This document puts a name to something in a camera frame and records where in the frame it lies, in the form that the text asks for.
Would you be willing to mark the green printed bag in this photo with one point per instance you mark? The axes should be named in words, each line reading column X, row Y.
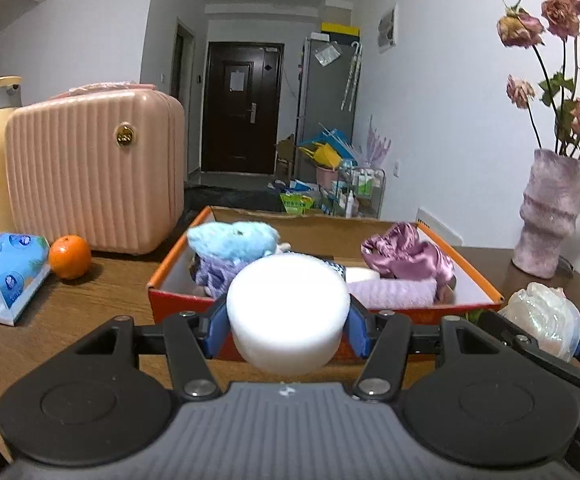
column 297, row 204

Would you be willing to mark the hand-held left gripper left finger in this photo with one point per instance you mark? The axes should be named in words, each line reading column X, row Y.
column 215, row 325

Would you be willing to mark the grey refrigerator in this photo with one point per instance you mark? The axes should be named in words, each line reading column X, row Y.
column 320, row 105

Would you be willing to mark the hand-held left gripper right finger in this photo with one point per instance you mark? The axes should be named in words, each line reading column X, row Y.
column 357, row 327

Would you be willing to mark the orange cardboard box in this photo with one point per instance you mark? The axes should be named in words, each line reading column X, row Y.
column 175, row 307

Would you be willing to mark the blue tissue pack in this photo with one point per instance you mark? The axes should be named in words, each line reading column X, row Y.
column 5, row 275

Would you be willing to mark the wall poster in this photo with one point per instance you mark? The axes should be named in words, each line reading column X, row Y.
column 387, row 30

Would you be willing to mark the dark brown door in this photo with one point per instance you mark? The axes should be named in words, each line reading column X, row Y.
column 260, row 135

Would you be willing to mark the light blue plush toy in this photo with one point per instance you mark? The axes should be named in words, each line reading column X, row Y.
column 230, row 242

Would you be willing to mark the clear pouch on refrigerator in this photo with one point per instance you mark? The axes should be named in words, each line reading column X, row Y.
column 327, row 54

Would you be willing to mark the yellow and black box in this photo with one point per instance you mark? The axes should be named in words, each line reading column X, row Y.
column 340, row 29

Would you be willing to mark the white door notice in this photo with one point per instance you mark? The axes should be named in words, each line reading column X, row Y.
column 237, row 79

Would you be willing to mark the mauve satin bonnet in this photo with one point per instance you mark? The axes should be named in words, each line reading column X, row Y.
column 410, row 255

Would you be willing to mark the orange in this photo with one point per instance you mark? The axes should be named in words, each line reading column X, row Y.
column 70, row 257

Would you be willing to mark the pink ribbed suitcase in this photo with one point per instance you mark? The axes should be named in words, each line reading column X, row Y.
column 90, row 175

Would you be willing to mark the lilac fuzzy vase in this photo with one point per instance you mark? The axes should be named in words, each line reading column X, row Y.
column 550, row 210

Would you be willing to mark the purple folded umbrella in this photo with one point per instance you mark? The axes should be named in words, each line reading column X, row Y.
column 377, row 145

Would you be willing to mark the hanging white umbrellas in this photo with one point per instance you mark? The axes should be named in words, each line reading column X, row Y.
column 352, row 77

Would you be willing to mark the pink plastic bin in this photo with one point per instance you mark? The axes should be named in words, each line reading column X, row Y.
column 326, row 177

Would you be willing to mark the brown cardboard carton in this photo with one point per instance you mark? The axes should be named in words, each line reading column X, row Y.
column 285, row 155

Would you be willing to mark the white foam cylinder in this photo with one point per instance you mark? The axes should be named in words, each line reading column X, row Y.
column 285, row 310

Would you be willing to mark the clear plastic bag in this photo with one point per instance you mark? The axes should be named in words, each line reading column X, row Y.
column 540, row 315

